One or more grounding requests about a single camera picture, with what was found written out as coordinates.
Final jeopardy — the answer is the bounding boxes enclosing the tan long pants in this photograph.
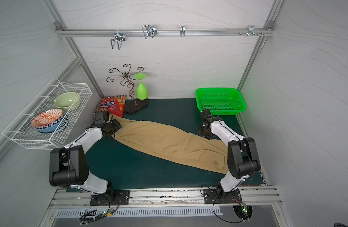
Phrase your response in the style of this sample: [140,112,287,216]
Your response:
[110,114,229,174]

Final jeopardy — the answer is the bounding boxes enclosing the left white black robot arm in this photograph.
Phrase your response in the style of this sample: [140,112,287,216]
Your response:
[49,111,122,203]

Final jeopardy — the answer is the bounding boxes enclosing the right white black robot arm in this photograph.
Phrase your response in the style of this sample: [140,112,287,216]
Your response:
[199,109,261,193]

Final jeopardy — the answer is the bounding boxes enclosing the red snack bag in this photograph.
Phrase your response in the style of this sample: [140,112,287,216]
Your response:
[98,95,126,117]

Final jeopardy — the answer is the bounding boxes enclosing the dark metal scroll stand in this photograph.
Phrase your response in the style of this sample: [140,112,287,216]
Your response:
[106,63,149,114]

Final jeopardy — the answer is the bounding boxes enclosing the green plastic basket tray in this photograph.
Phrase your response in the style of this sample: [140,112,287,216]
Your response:
[195,88,247,116]

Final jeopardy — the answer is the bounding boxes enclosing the dark green table mat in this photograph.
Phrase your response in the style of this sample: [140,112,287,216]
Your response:
[86,98,224,190]

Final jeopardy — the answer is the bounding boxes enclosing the green plastic goblet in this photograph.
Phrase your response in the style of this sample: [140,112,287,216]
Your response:
[134,73,148,100]

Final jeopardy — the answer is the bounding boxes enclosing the light green ceramic bowl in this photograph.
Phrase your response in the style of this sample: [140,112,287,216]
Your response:
[53,92,81,112]

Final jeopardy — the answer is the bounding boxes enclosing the orange blue patterned bowl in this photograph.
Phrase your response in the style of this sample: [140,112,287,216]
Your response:
[31,109,65,133]

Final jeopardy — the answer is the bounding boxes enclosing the white vent grille strip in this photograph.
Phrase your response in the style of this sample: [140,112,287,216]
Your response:
[56,206,223,218]

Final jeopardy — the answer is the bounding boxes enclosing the double prong metal hook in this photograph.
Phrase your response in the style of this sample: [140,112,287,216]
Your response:
[111,30,126,50]

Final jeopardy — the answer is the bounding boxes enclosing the metal clip hook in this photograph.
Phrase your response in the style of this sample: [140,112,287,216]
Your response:
[142,25,158,39]

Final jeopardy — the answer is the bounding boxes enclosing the right end metal hook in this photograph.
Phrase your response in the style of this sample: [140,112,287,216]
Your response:
[238,26,264,37]

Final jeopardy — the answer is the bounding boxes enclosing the white wire wall basket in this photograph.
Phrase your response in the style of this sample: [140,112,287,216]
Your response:
[2,78,92,149]

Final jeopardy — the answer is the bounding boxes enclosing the right black mount plate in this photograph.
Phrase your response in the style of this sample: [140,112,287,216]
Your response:
[202,188,242,204]

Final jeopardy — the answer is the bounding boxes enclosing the black mount plate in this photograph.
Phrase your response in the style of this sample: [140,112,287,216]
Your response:
[202,188,242,204]
[89,190,130,206]

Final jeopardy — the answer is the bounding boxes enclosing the left black mount plate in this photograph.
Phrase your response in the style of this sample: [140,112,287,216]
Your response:
[89,190,130,206]

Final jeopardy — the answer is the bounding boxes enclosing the left cable bundle with board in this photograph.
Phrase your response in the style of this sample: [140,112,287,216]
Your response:
[78,195,120,225]

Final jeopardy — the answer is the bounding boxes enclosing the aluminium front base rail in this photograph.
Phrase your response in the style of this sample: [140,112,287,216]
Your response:
[49,186,282,209]

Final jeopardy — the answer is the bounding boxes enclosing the right black cable with board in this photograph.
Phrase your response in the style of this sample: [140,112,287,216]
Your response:
[212,198,254,224]

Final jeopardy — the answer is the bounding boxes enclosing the small metal bracket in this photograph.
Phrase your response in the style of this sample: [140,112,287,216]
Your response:
[180,25,185,37]

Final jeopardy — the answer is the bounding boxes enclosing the aluminium top rail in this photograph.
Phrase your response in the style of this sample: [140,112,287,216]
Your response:
[56,27,275,38]

